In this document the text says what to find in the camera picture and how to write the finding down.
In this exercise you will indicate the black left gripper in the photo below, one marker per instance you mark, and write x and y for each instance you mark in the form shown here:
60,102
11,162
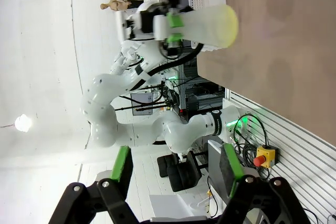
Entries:
148,16

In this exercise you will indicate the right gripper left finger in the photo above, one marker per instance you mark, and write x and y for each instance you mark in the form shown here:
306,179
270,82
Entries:
122,169

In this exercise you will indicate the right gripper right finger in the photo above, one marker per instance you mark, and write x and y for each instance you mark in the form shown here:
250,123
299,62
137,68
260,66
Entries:
231,171

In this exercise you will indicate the translucent plastic conical flask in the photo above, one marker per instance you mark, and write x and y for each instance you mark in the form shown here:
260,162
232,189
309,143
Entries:
210,27

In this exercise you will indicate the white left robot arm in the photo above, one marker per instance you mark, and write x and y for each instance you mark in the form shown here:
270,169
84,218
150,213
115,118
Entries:
105,119

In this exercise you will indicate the grey flat panel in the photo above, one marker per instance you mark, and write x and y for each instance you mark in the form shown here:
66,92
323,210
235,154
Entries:
214,166

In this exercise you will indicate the yellow emergency stop button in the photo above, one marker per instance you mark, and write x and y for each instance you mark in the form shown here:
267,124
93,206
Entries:
266,153

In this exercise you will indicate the black padded chair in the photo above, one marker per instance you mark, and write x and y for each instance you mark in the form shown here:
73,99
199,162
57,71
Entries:
181,176

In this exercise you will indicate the bare beige mannequin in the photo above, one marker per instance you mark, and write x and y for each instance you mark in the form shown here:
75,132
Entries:
118,4

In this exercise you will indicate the aluminium slotted mounting plate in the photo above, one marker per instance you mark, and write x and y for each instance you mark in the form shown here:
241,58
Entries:
302,161

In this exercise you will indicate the black equipment rack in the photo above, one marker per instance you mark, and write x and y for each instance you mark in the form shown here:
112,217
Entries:
199,98

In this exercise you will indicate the framed grey board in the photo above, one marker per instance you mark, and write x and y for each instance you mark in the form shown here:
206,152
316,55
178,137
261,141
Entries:
141,99

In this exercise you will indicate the round ceiling lamp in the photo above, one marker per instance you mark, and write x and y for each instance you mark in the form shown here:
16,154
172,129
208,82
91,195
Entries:
23,123

